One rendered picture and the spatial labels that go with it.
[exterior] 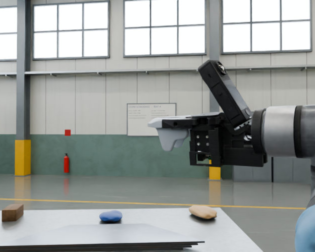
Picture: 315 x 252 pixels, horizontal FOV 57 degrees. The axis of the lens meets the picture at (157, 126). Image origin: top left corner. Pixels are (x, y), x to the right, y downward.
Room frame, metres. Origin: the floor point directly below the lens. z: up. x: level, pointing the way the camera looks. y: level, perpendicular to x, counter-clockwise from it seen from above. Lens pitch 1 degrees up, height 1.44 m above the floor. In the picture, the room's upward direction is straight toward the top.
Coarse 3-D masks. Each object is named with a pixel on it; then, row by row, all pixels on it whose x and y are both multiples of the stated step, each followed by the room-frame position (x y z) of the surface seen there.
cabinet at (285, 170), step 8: (272, 160) 8.02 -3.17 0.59; (280, 160) 7.92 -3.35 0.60; (288, 160) 7.89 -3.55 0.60; (296, 160) 7.86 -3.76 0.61; (304, 160) 7.84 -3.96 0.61; (272, 168) 8.02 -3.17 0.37; (280, 168) 7.92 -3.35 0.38; (288, 168) 7.89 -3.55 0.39; (296, 168) 7.86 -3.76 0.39; (304, 168) 7.84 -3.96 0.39; (272, 176) 8.03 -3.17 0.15; (280, 176) 7.92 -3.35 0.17; (288, 176) 7.89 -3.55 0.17; (296, 176) 7.86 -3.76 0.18; (304, 176) 7.84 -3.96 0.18
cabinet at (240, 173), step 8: (248, 120) 8.02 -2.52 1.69; (232, 168) 8.34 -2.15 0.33; (240, 168) 8.04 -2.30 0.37; (248, 168) 8.02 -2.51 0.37; (256, 168) 7.99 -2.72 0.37; (264, 168) 7.97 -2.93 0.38; (232, 176) 8.34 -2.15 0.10; (240, 176) 8.04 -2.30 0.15; (248, 176) 8.02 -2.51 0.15; (256, 176) 7.99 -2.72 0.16; (264, 176) 7.97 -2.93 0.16
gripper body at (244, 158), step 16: (208, 112) 0.51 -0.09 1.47; (256, 112) 0.42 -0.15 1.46; (192, 128) 0.47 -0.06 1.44; (208, 128) 0.45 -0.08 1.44; (224, 128) 0.46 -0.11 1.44; (240, 128) 0.44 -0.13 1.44; (256, 128) 0.41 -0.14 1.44; (192, 144) 0.48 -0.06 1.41; (208, 144) 0.46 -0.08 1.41; (224, 144) 0.46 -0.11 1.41; (240, 144) 0.45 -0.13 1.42; (256, 144) 0.42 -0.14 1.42; (192, 160) 0.47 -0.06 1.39; (224, 160) 0.46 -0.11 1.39; (240, 160) 0.45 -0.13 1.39; (256, 160) 0.43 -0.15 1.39
